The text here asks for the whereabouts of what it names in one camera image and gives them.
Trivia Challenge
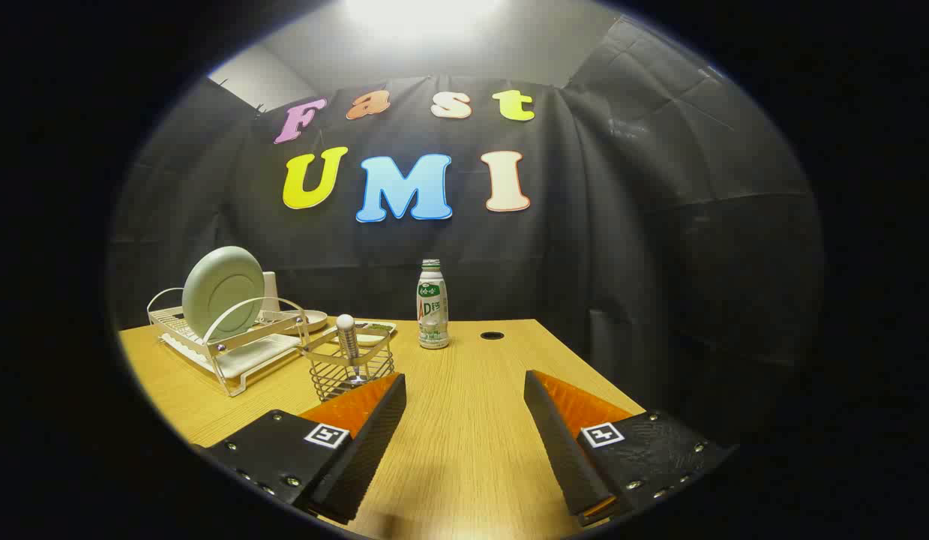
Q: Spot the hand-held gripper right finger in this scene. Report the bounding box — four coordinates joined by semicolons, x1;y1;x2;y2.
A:
524;370;735;528

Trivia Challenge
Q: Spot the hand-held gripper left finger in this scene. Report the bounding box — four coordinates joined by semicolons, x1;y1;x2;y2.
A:
196;373;407;526

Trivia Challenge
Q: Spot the metal wire basket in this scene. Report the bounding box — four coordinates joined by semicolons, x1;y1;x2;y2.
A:
298;324;396;403

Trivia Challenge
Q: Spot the white knob checked handle spoon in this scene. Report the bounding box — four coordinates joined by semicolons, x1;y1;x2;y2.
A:
336;314;369;387

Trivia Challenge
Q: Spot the light green plate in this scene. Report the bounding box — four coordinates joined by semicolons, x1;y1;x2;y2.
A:
181;246;265;342

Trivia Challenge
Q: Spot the white wire dish rack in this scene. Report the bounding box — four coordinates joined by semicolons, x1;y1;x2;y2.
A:
147;287;311;397

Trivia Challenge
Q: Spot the white green drink bottle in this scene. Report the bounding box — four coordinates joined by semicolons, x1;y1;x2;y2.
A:
416;259;451;350

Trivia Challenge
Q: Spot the white drain tray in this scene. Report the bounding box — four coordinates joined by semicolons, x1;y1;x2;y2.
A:
162;330;304;380

